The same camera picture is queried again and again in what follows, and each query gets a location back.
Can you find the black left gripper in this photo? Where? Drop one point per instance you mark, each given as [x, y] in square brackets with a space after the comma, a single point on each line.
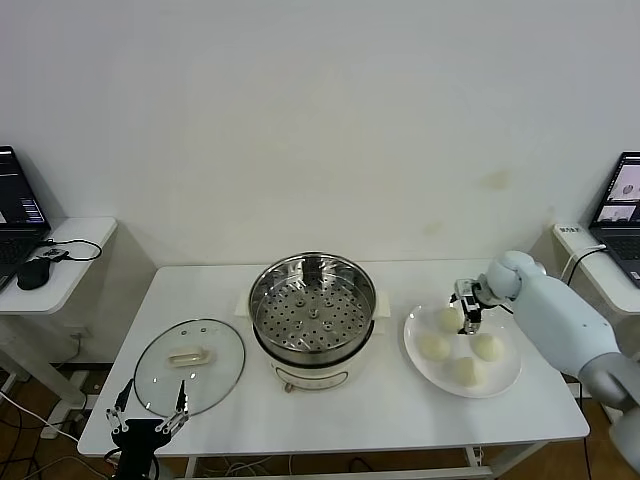
[137, 440]

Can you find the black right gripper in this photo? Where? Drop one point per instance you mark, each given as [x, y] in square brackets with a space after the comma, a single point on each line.
[481, 295]

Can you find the white steamed baozi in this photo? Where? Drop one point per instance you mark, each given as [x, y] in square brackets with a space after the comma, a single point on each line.
[470, 371]
[487, 346]
[434, 346]
[447, 319]

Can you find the round glass pot lid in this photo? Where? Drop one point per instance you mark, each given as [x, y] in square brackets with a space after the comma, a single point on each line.
[210, 385]

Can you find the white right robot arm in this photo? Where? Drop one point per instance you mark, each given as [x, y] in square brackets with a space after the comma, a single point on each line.
[550, 310]

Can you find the stainless steel steamer basket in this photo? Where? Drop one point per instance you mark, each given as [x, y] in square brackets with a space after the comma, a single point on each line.
[310, 320]

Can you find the white round plate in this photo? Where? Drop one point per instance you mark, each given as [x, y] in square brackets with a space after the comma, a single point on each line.
[450, 380]

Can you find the white floor power strip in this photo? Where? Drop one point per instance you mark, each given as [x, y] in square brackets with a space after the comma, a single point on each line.
[52, 431]

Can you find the white side table with label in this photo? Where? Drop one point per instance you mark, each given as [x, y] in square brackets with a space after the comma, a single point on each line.
[600, 285]

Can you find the white side table with mouse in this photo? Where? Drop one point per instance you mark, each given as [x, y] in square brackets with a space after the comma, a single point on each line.
[75, 280]

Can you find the cream electric cooking pot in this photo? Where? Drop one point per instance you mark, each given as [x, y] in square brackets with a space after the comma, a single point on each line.
[310, 375]

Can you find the black computer mouse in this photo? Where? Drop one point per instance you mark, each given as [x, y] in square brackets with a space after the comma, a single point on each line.
[34, 274]

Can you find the small black usb hub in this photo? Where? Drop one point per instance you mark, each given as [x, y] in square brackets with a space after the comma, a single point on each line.
[52, 253]

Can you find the black laptop dark screen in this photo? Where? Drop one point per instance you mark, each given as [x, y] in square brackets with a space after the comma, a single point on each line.
[20, 200]

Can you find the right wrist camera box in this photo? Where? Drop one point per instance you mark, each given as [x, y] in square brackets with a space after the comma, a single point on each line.
[464, 291]

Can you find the white wall outlet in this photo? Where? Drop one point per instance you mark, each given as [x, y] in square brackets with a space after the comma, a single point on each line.
[82, 334]

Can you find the grey laptop camera views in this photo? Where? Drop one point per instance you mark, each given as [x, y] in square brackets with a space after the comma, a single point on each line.
[620, 240]

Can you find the white main table frame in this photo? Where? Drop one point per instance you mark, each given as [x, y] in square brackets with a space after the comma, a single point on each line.
[325, 472]

